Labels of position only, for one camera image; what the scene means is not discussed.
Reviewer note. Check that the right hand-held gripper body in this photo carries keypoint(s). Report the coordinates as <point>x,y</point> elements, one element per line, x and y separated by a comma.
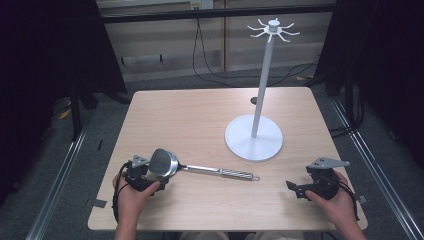
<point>325,181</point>

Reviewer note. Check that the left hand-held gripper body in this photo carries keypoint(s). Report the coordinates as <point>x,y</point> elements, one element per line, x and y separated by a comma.
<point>136,176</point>

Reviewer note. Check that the steel ladle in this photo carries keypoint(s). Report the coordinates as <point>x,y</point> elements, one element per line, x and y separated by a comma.
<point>163,163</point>

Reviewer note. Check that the person's left hand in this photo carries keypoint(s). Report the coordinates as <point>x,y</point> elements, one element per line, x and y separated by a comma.
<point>131,203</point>

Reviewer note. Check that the person's right hand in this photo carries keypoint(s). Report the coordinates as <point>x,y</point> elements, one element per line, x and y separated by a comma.
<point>341,208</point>

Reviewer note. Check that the white hook stand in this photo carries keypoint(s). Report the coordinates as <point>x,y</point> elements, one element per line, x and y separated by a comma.
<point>253,140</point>

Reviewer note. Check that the black stand leg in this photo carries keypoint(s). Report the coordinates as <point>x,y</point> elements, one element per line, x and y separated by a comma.
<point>76,113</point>

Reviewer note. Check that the yellow floor tape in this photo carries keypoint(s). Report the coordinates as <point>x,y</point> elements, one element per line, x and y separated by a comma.
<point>65,114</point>

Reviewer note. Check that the dark curtain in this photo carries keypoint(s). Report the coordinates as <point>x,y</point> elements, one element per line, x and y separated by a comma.
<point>390,66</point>
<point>40,83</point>

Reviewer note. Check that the black horizontal bar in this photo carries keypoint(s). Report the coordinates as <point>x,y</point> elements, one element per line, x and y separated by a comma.
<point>216,14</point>

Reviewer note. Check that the grey table bracket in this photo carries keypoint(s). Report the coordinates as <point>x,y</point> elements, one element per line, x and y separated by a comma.
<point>98,203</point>
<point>362,199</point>

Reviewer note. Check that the metal floor rail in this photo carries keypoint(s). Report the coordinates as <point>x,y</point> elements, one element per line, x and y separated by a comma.
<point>56,186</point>
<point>383,173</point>

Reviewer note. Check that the white wall outlet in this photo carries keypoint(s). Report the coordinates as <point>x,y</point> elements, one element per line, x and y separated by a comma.
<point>201,4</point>

